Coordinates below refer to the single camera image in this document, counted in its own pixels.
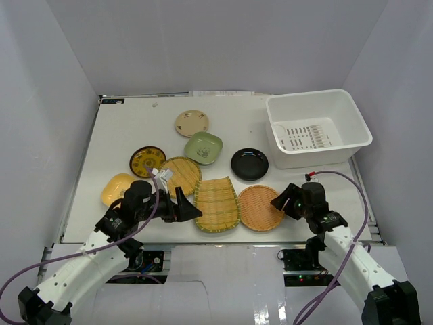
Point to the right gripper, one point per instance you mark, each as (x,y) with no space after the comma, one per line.
(289,193)

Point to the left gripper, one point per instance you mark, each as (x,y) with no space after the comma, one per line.
(173,208)

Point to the round bamboo plate green rim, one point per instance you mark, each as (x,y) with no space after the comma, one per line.
(186,174)

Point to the rectangular bamboo tray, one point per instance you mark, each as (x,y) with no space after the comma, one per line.
(218,202)

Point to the orange round woven plate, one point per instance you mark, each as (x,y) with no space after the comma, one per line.
(257,213)

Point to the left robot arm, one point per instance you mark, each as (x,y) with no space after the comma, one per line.
(109,249)

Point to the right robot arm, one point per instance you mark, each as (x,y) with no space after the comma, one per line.
(380,297)

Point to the white plastic bin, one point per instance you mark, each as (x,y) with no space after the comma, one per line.
(314,128)

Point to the black round plate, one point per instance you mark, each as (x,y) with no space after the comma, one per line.
(249,164)

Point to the brown yellow patterned plate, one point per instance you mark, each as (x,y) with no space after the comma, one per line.
(144,159)

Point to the green square panda plate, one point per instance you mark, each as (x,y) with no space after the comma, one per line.
(204,148)

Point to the yellow square panda plate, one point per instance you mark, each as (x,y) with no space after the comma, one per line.
(116,188)

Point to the beige round plate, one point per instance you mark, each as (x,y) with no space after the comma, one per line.
(190,122)

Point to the papers behind table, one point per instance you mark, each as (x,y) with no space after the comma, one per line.
(224,93)

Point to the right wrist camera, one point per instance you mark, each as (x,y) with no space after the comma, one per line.
(311,177)

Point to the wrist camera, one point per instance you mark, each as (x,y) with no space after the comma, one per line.
(311,177)
(162,177)

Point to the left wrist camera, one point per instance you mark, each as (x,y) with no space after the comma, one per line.
(162,177)

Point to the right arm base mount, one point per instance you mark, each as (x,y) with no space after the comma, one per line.
(299,271)

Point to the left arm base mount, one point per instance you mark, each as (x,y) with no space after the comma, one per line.
(148,268)

